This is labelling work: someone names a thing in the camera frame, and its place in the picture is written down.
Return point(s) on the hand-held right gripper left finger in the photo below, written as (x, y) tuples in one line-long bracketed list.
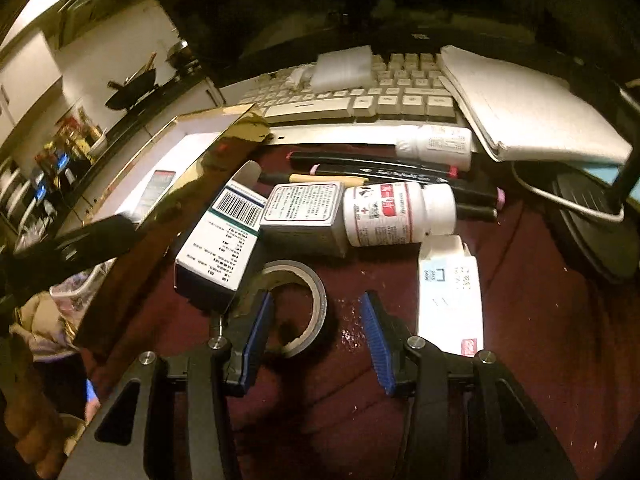
[(261, 330)]

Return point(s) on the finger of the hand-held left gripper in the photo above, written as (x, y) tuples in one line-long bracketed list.
[(75, 250)]

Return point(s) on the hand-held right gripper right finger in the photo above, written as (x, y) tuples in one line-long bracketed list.
[(376, 345)]

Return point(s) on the grey tape roll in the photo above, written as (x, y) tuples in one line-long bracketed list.
[(317, 305)]

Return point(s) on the white box red label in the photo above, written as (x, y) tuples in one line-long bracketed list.
[(450, 300)]

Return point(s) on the blue white medicine box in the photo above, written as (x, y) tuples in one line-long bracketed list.
[(220, 250)]

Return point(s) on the grey white medicine box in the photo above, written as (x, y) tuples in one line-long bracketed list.
[(300, 210)]

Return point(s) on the white pill bottle red label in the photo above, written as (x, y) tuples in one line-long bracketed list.
[(390, 215)]

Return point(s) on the gold rimmed white box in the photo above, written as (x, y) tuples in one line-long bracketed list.
[(210, 170)]

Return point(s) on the beige and black pen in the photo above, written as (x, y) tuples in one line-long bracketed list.
[(325, 179)]

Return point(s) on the black cosmetic stick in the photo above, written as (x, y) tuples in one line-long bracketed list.
[(477, 212)]

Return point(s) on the person's left hand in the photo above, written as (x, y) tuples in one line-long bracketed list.
[(30, 410)]

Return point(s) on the pink fluffy heart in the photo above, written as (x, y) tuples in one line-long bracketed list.
[(40, 325)]

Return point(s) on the black wok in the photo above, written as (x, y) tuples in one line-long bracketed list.
[(130, 92)]

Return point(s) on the black marker red caps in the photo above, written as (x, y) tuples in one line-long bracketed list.
[(375, 162)]

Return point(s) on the black marker pink caps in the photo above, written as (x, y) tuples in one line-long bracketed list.
[(480, 192)]

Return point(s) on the small white bottle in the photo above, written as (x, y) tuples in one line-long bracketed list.
[(440, 145)]

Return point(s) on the steel pot with lid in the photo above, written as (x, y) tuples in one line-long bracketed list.
[(180, 55)]

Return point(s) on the beige computer keyboard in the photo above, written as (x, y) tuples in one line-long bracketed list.
[(310, 107)]

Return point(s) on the crumpled white tissue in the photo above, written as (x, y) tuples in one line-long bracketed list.
[(300, 77)]

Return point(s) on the white sponge block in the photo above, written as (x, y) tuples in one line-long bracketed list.
[(345, 70)]

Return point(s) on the white notebook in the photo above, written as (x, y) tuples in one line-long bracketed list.
[(525, 110)]

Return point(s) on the teal flat object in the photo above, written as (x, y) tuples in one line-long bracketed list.
[(610, 176)]

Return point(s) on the black computer monitor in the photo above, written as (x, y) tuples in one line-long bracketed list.
[(300, 0)]

